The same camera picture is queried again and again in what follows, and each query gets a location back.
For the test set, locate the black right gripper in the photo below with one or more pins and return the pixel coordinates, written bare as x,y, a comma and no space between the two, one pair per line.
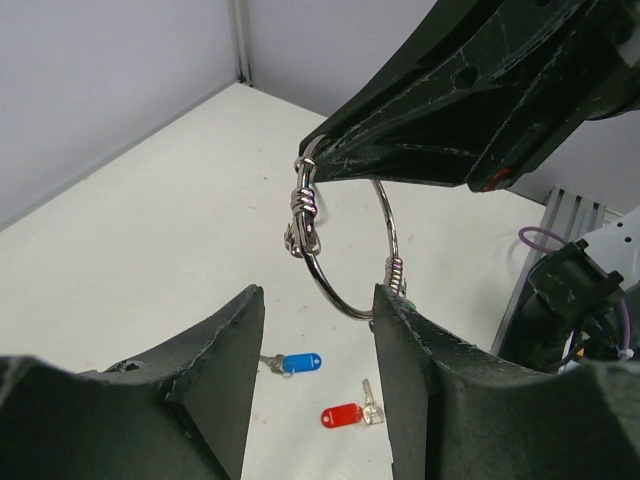
524,91

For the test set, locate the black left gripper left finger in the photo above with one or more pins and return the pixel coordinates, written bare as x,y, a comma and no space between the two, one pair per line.
180,410

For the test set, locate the key with blue tag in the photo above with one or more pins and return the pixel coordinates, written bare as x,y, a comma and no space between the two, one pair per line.
289,365

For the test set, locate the right aluminium frame post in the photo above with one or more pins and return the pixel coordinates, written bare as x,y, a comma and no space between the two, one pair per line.
242,41

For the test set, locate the metal keyring with clips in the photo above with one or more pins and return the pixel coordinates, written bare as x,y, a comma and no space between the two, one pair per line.
345,236

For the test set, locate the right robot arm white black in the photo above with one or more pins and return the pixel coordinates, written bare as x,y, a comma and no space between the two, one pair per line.
533,15

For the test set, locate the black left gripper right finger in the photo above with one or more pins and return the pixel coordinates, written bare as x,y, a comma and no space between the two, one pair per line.
454,411

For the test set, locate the key with red tag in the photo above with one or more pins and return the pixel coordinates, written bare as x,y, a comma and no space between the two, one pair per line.
370,412

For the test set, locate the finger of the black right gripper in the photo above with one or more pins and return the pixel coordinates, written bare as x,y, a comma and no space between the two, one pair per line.
443,34

